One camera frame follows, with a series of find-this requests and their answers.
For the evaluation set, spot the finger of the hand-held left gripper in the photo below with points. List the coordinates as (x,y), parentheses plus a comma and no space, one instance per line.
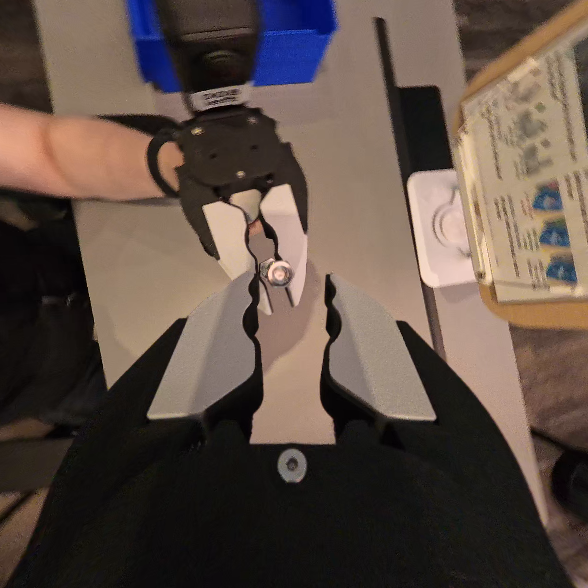
(287,229)
(227,239)

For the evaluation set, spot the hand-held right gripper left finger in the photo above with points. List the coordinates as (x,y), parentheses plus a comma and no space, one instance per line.
(206,363)

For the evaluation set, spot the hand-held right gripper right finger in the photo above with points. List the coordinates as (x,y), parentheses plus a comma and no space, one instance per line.
(372,367)

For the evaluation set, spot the silver hex bolt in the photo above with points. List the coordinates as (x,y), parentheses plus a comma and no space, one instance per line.
(281,274)

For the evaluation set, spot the silver hex nut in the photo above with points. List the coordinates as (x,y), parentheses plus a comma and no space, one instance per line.
(265,272)

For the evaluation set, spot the blue plastic divided bin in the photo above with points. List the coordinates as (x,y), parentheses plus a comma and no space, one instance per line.
(294,50)

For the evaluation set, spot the person's left forearm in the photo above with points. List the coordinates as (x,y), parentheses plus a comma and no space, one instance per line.
(82,156)

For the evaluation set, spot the instruction sheet on stand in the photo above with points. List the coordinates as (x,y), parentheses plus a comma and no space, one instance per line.
(542,317)

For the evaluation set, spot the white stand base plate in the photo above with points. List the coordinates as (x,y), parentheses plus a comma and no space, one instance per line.
(427,239)

